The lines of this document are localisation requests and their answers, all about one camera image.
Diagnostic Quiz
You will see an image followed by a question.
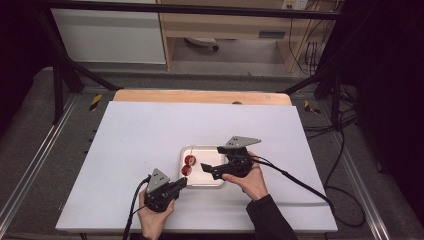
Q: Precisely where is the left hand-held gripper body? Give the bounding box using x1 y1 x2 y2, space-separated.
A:
143 168 179 213

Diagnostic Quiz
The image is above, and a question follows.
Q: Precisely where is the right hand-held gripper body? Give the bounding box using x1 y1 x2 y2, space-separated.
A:
224 135 262 178

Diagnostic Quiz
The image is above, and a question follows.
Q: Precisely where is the white rectangular tray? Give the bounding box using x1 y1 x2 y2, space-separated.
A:
178 145 231 188

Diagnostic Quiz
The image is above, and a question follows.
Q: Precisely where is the person's right hand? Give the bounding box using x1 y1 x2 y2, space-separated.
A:
222 151 269 202

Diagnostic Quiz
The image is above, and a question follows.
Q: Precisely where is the person's left hand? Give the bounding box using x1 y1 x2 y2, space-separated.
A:
137 189 176 240

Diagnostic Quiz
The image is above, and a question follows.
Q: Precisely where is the wooden table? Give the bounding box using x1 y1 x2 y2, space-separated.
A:
113 88 293 107

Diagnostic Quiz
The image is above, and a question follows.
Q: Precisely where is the white chair base with wheel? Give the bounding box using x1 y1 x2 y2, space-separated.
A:
184 37 220 52

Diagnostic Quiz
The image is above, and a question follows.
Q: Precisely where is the light wooden desk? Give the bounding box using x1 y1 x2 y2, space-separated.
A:
155 0 338 74

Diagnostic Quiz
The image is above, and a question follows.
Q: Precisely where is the white cabinet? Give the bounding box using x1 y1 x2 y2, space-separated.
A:
50 7 167 65

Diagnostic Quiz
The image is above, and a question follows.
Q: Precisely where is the white power strip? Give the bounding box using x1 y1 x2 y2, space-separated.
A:
281 0 308 10

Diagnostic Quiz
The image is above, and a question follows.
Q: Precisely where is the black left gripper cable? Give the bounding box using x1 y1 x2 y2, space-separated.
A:
121 175 152 240

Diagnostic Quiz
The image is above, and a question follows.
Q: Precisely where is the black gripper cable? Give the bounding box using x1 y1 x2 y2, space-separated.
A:
249 155 367 229
121 175 152 240

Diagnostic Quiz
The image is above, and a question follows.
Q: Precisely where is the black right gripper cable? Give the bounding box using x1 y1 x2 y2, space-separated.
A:
249 155 367 229

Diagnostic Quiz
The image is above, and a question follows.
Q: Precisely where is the bundle of black floor cables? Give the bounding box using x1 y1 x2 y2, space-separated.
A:
288 9 361 141

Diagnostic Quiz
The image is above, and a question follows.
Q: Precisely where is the aluminium floor rail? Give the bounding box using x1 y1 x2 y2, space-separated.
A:
333 128 392 240
0 94 81 229

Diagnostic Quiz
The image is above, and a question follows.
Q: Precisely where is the black metal frame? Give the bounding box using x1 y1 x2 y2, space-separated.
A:
33 0 348 126

